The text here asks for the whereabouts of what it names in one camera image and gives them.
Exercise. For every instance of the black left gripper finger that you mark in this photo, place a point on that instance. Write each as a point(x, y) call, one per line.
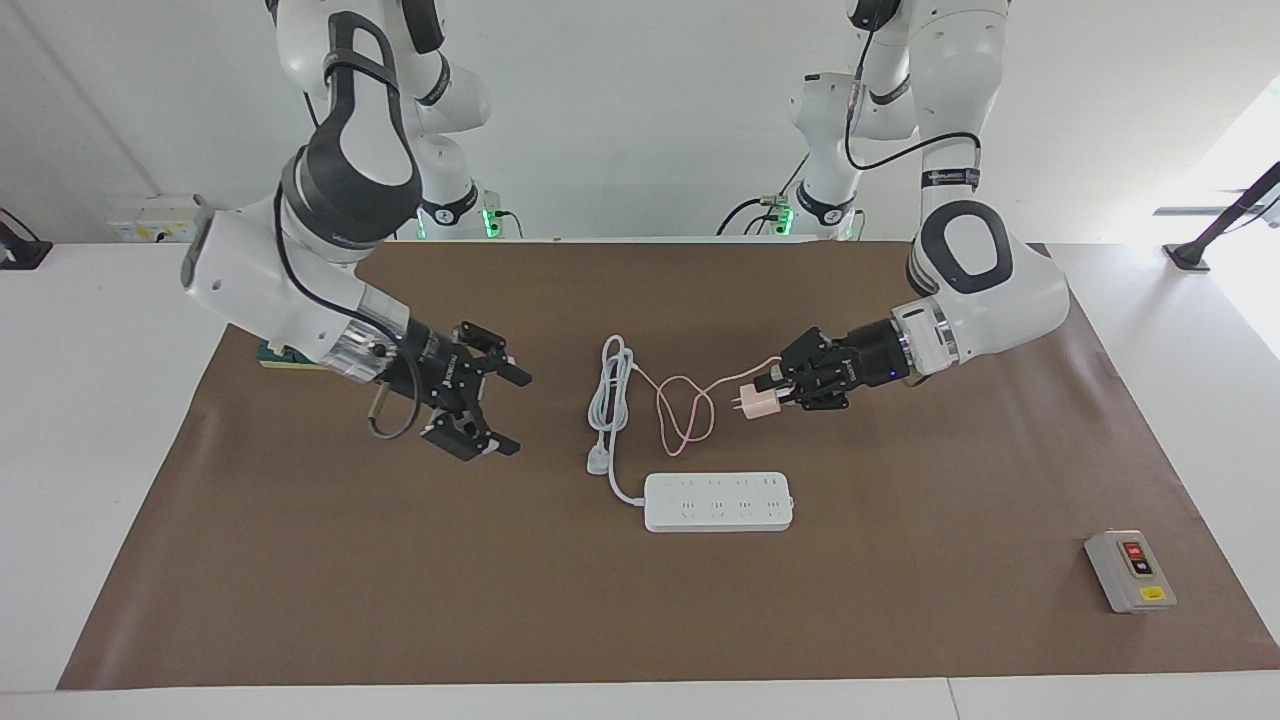
point(815, 400)
point(800, 355)

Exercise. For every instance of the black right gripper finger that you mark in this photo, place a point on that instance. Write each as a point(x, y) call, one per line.
point(470, 438)
point(495, 360)

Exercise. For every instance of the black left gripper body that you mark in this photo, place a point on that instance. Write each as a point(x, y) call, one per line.
point(860, 365)

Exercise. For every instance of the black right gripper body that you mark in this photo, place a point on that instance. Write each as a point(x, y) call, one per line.
point(435, 370)

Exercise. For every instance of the pink charger plug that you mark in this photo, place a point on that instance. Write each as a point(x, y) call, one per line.
point(757, 402)

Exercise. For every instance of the white power strip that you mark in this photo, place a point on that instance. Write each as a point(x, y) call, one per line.
point(715, 502)

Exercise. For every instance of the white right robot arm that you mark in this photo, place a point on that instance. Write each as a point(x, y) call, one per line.
point(300, 290)

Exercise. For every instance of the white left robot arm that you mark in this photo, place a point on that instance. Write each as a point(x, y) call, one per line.
point(990, 300)

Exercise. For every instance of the brown table mat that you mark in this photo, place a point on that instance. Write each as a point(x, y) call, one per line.
point(400, 580)

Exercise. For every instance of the grey push button box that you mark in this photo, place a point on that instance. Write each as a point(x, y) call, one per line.
point(1130, 572)

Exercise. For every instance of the black metal stand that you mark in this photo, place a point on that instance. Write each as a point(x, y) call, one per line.
point(1186, 256)

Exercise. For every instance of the black table clamp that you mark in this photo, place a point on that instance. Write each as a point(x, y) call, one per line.
point(20, 255)

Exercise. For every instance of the green knife switch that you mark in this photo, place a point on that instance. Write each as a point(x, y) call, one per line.
point(285, 360)

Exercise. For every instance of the white wall outlet box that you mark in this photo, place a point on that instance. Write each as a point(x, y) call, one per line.
point(145, 225)

